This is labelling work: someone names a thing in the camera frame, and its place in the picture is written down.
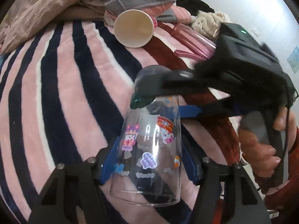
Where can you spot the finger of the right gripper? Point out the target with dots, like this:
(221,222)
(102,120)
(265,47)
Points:
(171,83)
(193,111)

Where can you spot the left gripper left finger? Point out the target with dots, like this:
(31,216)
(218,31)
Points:
(73,186)

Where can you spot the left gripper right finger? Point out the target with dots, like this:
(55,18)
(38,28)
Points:
(242,202)

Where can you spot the clear glass cup with stickers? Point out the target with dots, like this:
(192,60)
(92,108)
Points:
(148,167)

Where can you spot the red white paper cup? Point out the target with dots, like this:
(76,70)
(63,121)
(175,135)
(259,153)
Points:
(134,28)

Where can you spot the right hand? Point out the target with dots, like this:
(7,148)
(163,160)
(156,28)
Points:
(261,156)

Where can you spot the pink purple water bottle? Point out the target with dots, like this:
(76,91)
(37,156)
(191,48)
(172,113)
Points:
(201,47)

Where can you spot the beige knit garment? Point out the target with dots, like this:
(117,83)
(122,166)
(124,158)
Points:
(208,24)

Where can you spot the grey pink striped pillow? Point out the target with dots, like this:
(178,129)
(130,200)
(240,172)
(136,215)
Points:
(163,10)

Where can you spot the black garment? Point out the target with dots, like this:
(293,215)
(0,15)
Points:
(194,6)

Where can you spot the striped pink fleece blanket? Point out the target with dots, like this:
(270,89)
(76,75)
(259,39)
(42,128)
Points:
(64,94)

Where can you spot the mauve crumpled duvet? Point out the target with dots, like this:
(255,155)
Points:
(25,18)

